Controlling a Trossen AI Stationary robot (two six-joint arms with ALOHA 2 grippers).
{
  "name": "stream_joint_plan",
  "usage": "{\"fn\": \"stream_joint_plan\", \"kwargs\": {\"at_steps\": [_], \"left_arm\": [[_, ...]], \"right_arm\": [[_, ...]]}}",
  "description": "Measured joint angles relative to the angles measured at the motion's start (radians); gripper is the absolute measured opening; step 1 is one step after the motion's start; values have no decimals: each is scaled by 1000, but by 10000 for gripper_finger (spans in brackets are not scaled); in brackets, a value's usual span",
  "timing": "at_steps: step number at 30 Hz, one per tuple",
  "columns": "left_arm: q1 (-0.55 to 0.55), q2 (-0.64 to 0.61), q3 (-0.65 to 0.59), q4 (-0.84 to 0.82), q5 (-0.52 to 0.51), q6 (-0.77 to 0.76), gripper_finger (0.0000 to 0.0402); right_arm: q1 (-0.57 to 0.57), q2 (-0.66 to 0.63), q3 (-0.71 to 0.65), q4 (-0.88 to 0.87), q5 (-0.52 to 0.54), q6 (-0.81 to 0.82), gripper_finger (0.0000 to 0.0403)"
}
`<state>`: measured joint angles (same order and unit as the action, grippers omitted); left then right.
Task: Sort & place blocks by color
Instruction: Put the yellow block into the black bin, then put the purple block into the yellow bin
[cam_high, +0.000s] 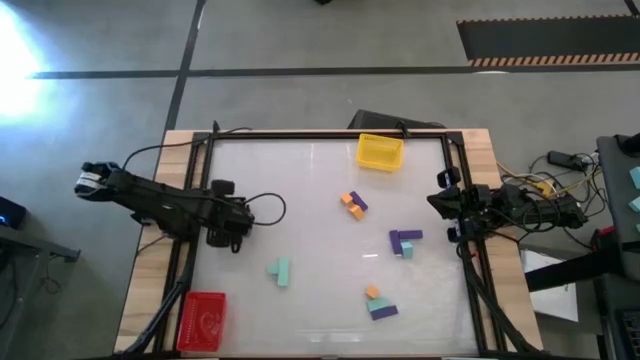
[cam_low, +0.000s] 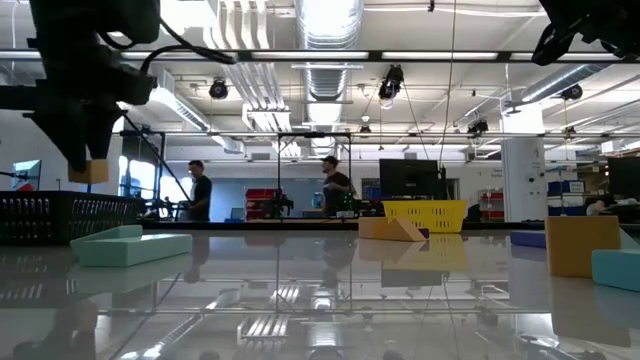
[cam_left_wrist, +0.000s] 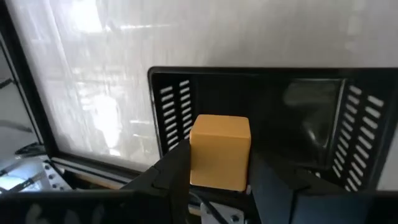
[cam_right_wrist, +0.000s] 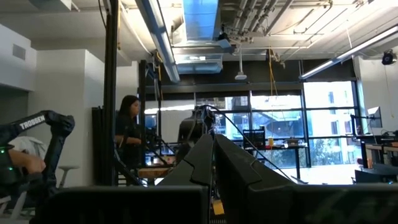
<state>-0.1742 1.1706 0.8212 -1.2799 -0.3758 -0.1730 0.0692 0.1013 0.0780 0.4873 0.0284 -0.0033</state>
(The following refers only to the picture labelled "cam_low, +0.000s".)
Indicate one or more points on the purple foam block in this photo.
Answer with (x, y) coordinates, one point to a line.
(527, 239)

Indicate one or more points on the teal foam block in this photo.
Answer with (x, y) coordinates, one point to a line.
(617, 270)

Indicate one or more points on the thin green foam block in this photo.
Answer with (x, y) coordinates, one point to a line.
(110, 231)

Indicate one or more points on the orange foam cube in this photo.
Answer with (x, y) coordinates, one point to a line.
(367, 227)

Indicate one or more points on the large orange foam block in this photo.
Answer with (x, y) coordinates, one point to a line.
(580, 245)

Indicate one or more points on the silver ceiling duct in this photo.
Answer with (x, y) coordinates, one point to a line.
(327, 85)

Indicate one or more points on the black overhead frame beam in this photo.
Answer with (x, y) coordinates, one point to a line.
(375, 56)

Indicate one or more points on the black ceiling spotlight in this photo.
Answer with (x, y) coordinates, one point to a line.
(478, 127)
(571, 92)
(391, 82)
(218, 90)

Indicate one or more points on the yellow plastic basket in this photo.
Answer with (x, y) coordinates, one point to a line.
(425, 216)

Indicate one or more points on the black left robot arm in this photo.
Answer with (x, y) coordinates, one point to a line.
(90, 20)

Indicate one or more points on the person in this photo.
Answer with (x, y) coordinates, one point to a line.
(201, 195)
(597, 206)
(336, 190)

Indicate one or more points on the black table frame rail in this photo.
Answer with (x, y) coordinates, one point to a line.
(300, 225)

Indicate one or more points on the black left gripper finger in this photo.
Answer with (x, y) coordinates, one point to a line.
(70, 142)
(104, 135)

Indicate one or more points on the black plastic basket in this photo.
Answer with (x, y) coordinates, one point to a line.
(50, 215)

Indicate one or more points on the black diagonal frame strut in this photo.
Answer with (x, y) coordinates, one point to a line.
(160, 160)

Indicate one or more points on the orange foam wedge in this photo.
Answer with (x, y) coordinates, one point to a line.
(402, 232)

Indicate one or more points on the red storage bins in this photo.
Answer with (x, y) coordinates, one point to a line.
(260, 200)
(492, 205)

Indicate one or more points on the blue storage bins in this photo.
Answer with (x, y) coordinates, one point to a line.
(565, 192)

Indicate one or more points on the black monitor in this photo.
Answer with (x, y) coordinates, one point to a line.
(410, 179)
(625, 177)

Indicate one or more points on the small tan wooden block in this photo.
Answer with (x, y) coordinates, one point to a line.
(92, 173)

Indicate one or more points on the white round pillar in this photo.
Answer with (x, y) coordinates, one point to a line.
(522, 170)

